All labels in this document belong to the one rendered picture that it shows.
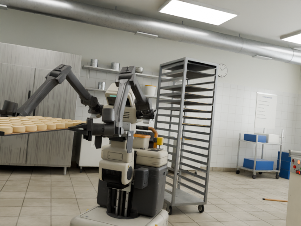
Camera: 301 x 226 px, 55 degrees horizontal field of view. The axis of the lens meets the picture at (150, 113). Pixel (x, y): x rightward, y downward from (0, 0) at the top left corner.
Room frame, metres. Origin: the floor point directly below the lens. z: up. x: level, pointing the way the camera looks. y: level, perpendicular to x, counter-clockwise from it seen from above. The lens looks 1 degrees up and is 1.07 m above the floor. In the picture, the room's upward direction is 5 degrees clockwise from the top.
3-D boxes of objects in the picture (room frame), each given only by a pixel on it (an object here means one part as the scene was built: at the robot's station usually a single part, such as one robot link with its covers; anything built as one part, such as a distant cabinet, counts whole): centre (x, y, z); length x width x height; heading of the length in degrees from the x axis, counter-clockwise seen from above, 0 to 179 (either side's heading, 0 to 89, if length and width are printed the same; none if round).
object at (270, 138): (6.70, -2.74, 0.90); 0.44 x 0.36 x 0.20; 28
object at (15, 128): (1.02, 0.46, 0.99); 0.05 x 0.05 x 0.02
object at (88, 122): (1.28, 0.31, 1.01); 0.09 x 0.07 x 0.07; 116
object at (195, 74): (3.66, -0.41, 1.68); 0.60 x 0.40 x 0.02; 26
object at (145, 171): (2.21, 0.14, 0.61); 0.28 x 0.27 x 0.25; 70
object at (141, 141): (2.49, 0.11, 0.87); 0.23 x 0.15 x 0.11; 70
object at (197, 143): (6.12, -0.79, 0.39); 0.64 x 0.54 x 0.77; 17
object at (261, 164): (6.62, -2.58, 0.29); 0.56 x 0.38 x 0.20; 117
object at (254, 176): (6.63, -2.59, 0.57); 0.84 x 0.55 x 1.13; 116
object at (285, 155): (6.87, -3.50, 0.50); 0.60 x 0.40 x 0.20; 111
